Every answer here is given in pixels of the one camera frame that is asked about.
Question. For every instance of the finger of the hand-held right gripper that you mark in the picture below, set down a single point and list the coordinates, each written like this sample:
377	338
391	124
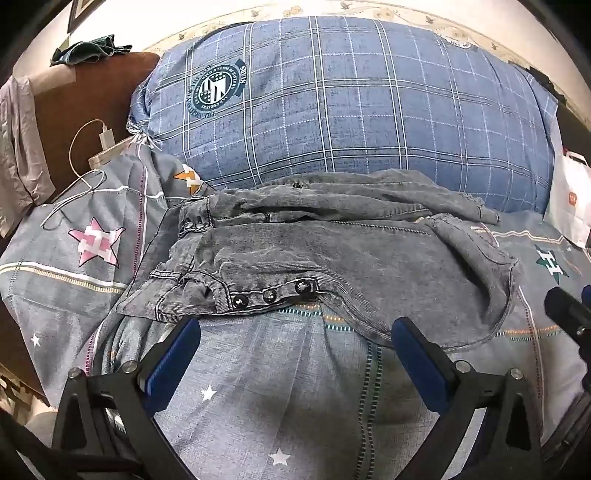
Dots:
568	314

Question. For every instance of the white paper bag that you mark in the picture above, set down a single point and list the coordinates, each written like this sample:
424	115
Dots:
570	198

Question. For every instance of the dark picture frame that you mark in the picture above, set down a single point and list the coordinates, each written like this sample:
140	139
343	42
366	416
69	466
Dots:
78	14

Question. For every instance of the grey star-print bed sheet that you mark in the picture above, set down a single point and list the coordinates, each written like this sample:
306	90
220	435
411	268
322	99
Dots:
277	392

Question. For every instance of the grey hanging cloth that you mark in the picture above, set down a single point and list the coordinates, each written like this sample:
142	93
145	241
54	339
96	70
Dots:
25	147

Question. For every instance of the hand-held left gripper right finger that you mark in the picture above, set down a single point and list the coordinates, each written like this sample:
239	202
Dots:
421	369

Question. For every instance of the brown headboard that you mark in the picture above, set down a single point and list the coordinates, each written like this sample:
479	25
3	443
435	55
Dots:
87	92

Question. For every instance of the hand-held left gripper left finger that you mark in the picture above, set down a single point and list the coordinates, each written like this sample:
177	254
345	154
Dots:
170	364

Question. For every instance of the teal folded cloth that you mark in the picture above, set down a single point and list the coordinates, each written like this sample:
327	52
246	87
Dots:
85	50

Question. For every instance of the blue plaid pillow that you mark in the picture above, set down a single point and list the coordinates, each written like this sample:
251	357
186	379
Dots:
351	110

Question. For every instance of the flat white box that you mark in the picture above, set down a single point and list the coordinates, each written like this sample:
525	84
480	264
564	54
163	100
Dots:
115	151

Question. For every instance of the white power bank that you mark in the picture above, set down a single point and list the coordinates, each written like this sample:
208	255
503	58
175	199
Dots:
105	141

